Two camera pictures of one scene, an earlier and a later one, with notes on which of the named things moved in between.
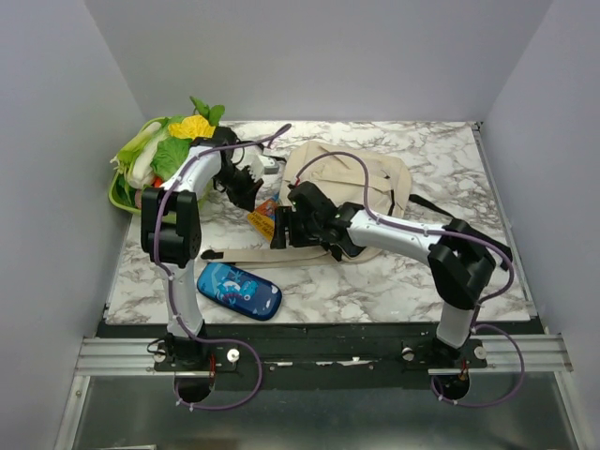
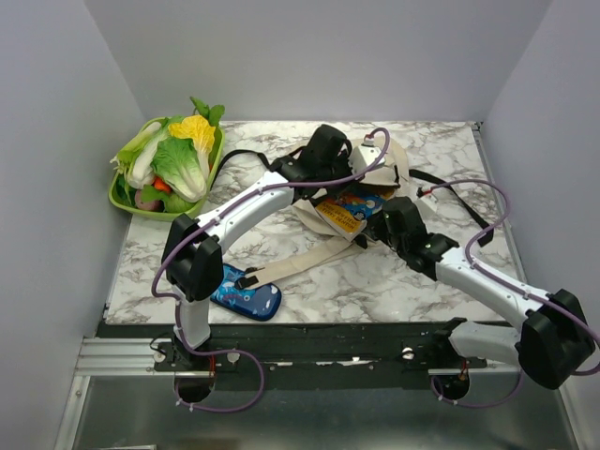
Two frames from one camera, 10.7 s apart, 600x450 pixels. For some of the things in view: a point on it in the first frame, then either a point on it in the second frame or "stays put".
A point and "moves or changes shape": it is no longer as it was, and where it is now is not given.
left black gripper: (247, 198) → (343, 159)
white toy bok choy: (135, 160) stays put
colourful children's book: (263, 215) moves or changes shape
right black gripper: (286, 216) → (378, 223)
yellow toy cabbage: (191, 127) stays put
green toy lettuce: (172, 153) stays put
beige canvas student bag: (325, 182) moves or changes shape
